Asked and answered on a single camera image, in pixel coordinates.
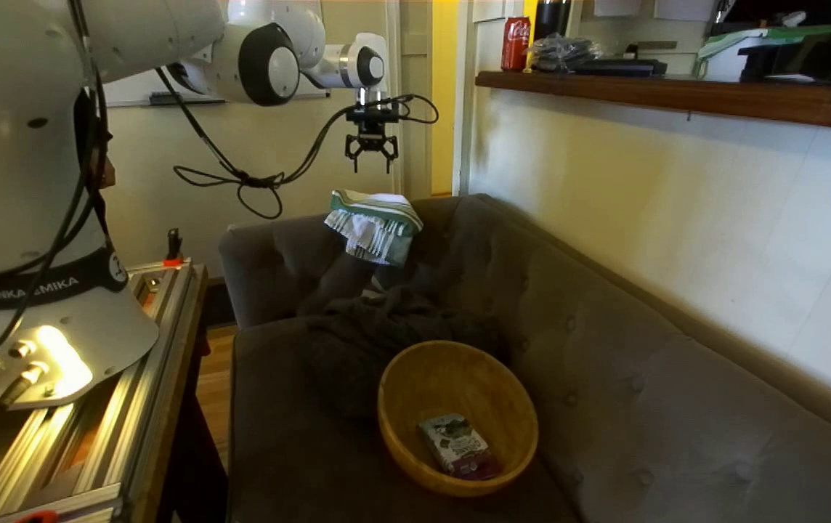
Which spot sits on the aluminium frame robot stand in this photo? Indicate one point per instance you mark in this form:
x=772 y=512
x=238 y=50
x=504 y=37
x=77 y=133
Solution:
x=95 y=438

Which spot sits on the grey tufted sofa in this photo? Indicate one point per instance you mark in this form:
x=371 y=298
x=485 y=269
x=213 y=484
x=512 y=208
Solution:
x=685 y=388

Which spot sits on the small black and red clamp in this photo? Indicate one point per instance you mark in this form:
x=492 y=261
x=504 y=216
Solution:
x=174 y=250

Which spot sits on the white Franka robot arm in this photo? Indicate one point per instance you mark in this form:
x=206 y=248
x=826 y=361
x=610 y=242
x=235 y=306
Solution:
x=17 y=146

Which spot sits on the black bottle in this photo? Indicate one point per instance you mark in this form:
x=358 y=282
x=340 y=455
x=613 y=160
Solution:
x=549 y=18

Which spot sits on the dark grey knitted blanket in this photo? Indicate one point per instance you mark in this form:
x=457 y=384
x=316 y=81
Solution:
x=358 y=330

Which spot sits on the crumpled plastic bag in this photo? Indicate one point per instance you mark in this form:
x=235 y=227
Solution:
x=562 y=53

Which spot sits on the black remote control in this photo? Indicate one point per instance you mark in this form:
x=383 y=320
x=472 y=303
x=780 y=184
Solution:
x=618 y=67

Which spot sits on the white and green striped towel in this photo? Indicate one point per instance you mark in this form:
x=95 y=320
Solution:
x=371 y=227

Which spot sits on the red soda can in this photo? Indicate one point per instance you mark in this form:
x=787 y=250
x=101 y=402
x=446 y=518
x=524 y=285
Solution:
x=514 y=46

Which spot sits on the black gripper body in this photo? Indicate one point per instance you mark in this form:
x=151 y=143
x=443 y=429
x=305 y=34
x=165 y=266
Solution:
x=371 y=117

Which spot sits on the small snack packet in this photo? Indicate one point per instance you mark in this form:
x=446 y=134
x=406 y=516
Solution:
x=454 y=444

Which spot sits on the wooden counter top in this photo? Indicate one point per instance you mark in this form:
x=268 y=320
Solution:
x=723 y=98

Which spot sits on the round wooden bowl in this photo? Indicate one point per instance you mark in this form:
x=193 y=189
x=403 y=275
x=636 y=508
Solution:
x=403 y=388

